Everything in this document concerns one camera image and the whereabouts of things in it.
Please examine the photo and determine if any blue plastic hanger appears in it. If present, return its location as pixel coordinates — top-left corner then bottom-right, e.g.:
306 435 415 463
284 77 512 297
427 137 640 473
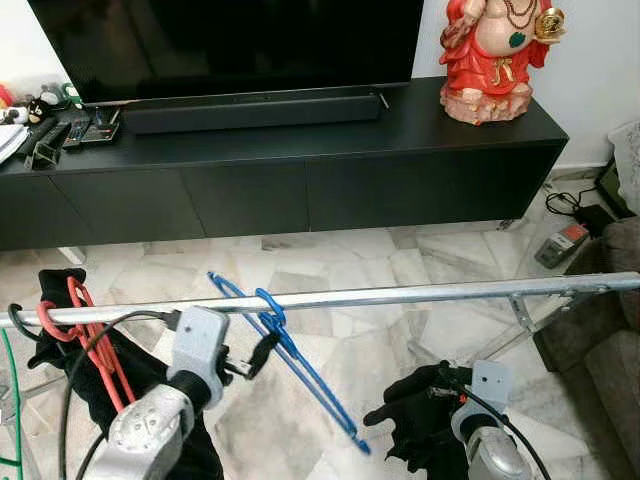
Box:
207 270 373 456

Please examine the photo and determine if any black garment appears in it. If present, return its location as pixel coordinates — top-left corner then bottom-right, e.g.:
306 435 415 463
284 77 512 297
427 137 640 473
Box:
363 362 473 473

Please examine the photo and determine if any red plastic hanger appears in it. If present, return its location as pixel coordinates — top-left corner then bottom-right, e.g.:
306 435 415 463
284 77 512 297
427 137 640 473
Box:
38 277 138 413

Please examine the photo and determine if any black t-shirt with logo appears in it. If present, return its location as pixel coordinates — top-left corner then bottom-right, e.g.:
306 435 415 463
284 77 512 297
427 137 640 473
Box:
28 268 226 480

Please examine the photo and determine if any silver clothes rack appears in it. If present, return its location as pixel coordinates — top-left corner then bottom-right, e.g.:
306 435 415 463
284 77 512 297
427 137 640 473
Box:
0 272 640 363

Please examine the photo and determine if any black TV cabinet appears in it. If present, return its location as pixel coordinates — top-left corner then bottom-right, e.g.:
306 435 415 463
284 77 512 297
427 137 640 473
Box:
0 75 569 251

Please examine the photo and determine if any grey suede sofa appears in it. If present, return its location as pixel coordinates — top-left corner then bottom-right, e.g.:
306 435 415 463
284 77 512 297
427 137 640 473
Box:
533 215 640 480

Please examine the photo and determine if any black soundbar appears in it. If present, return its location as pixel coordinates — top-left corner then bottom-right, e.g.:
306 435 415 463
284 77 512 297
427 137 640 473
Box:
122 85 386 136

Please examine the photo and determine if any black device with display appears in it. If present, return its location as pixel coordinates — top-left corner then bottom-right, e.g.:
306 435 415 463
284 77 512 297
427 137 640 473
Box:
65 108 124 147

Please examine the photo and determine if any grey power strip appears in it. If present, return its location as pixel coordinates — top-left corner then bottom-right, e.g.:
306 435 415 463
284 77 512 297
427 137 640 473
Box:
535 222 591 269

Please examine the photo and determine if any black television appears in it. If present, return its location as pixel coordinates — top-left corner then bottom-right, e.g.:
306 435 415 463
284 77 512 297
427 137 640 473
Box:
28 0 421 106

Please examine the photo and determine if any small panda figurine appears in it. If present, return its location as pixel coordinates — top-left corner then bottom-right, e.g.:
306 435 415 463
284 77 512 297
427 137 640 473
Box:
25 95 56 126

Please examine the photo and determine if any red laughing figurine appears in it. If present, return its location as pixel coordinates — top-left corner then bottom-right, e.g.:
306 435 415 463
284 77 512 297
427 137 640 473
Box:
438 0 567 126

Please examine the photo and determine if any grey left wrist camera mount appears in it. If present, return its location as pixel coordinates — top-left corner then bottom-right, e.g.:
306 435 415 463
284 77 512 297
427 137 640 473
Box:
168 305 231 386

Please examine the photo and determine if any black cable with adapter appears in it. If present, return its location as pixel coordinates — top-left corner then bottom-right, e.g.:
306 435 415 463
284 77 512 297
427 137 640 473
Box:
545 188 616 236

